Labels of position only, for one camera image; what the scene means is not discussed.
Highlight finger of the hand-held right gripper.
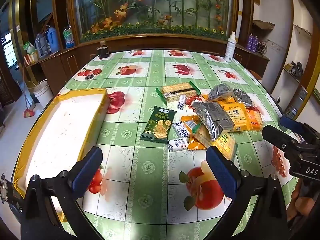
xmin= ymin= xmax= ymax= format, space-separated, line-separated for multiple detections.
xmin=279 ymin=116 xmax=316 ymax=143
xmin=262 ymin=124 xmax=298 ymax=155

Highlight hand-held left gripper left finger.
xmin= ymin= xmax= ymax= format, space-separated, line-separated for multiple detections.
xmin=21 ymin=146 xmax=103 ymax=240

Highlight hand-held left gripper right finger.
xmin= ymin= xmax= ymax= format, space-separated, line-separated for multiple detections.
xmin=205 ymin=146 xmax=292 ymax=240

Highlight yellow green cracker packet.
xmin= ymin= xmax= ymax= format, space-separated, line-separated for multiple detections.
xmin=194 ymin=127 xmax=238 ymax=161

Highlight large yellow snack packet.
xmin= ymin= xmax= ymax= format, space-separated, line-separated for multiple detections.
xmin=220 ymin=100 xmax=248 ymax=132

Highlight white foam box yellow tape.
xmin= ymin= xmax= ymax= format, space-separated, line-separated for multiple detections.
xmin=12 ymin=88 xmax=110 ymax=223

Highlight crinkled silver foil packet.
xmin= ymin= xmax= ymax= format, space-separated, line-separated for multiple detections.
xmin=234 ymin=89 xmax=253 ymax=108

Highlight dark green cracker packet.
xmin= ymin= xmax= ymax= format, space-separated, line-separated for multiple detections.
xmin=140 ymin=106 xmax=177 ymax=144

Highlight clear cracker packet green ends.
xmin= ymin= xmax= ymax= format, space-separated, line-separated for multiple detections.
xmin=155 ymin=81 xmax=202 ymax=103

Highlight person's right hand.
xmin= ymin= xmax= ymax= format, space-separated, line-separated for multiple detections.
xmin=286 ymin=187 xmax=315 ymax=223

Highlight metal tin can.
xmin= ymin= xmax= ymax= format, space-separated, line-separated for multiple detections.
xmin=285 ymin=86 xmax=309 ymax=120

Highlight green fruit print tablecloth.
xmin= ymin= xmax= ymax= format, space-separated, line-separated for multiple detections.
xmin=59 ymin=49 xmax=305 ymax=240

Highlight grey metal motor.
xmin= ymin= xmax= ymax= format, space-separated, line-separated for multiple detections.
xmin=0 ymin=174 xmax=13 ymax=203

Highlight red broom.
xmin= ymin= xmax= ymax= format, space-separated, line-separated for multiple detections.
xmin=21 ymin=65 xmax=37 ymax=118

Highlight white plastic bucket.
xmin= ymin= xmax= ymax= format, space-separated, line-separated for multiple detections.
xmin=33 ymin=79 xmax=54 ymax=103

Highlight white spray bottle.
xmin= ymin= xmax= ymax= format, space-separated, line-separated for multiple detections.
xmin=224 ymin=31 xmax=237 ymax=62

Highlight dark glass jar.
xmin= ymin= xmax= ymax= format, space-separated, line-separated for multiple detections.
xmin=97 ymin=41 xmax=110 ymax=60

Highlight red white carton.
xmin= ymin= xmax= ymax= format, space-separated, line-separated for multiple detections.
xmin=24 ymin=52 xmax=39 ymax=65

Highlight grey thermos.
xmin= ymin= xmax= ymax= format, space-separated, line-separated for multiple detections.
xmin=34 ymin=33 xmax=49 ymax=57

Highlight blue thermos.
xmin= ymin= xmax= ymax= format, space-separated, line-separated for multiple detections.
xmin=45 ymin=26 xmax=60 ymax=53

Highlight green white bag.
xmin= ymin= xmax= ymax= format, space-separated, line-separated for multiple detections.
xmin=23 ymin=42 xmax=35 ymax=55

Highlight barred window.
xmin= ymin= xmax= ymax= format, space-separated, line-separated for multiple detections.
xmin=1 ymin=32 xmax=18 ymax=68

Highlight artificial flower glass display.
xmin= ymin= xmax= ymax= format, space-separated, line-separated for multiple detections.
xmin=67 ymin=0 xmax=240 ymax=45

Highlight coiled wire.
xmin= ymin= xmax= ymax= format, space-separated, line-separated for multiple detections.
xmin=257 ymin=40 xmax=270 ymax=54

